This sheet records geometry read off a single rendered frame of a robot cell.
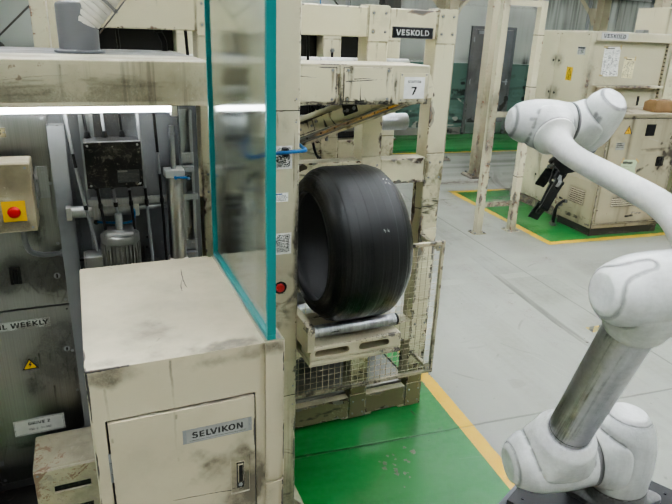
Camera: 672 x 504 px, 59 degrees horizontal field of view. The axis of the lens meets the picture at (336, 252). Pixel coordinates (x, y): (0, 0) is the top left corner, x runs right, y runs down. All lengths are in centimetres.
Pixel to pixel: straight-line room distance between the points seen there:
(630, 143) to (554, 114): 515
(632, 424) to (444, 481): 139
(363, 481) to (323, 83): 173
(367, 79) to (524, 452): 139
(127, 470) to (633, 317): 103
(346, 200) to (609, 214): 506
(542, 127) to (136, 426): 113
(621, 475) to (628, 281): 68
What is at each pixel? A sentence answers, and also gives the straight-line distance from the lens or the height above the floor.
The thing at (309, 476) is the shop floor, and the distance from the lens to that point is 288.
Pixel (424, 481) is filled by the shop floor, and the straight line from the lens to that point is 291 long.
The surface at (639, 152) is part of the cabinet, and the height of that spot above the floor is 86.
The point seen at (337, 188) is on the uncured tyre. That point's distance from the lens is 196.
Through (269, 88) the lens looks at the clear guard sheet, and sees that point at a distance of 113.
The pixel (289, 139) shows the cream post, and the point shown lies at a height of 157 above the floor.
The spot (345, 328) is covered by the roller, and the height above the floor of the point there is 91.
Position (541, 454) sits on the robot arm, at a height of 96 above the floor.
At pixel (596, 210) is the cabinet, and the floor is 28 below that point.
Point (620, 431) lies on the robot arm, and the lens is 168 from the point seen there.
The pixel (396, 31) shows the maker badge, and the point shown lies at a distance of 268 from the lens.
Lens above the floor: 189
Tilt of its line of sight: 20 degrees down
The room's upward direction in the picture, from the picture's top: 2 degrees clockwise
